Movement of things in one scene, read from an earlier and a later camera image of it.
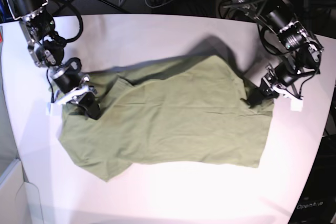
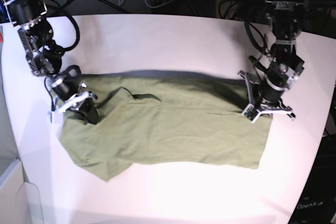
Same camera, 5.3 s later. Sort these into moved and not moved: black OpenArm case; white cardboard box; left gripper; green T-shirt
Moved: left gripper
Not moved: green T-shirt; black OpenArm case; white cardboard box
